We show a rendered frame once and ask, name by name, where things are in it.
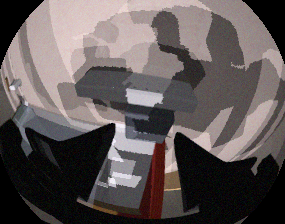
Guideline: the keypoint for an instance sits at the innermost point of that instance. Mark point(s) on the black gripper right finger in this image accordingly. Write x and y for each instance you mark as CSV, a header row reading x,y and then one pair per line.
x,y
202,174

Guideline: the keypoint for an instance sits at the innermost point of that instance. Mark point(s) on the tan rectangular block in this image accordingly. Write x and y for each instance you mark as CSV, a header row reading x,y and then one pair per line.
x,y
172,181

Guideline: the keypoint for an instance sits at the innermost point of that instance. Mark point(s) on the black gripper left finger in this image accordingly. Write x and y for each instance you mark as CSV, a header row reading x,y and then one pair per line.
x,y
77,159

